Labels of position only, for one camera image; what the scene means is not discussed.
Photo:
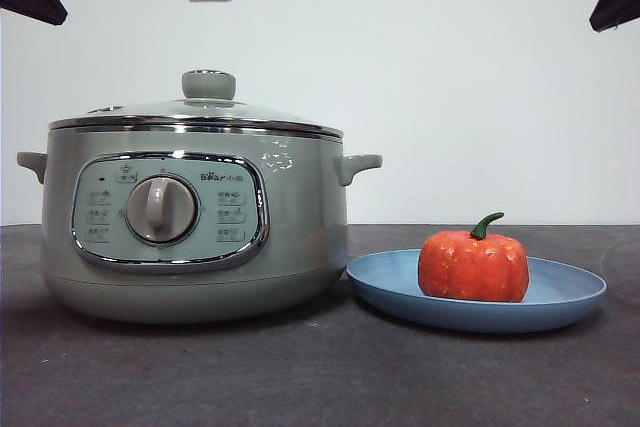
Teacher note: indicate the glass lid with green knob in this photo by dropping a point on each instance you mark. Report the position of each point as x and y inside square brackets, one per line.
[209, 84]

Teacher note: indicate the orange toy pumpkin green stem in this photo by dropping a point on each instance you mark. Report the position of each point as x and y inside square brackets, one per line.
[470, 267]

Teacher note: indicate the pale green electric steamer pot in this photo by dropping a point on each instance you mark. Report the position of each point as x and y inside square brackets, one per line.
[300, 227]

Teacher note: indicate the blue round plate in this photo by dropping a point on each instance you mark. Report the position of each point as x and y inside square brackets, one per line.
[385, 284]

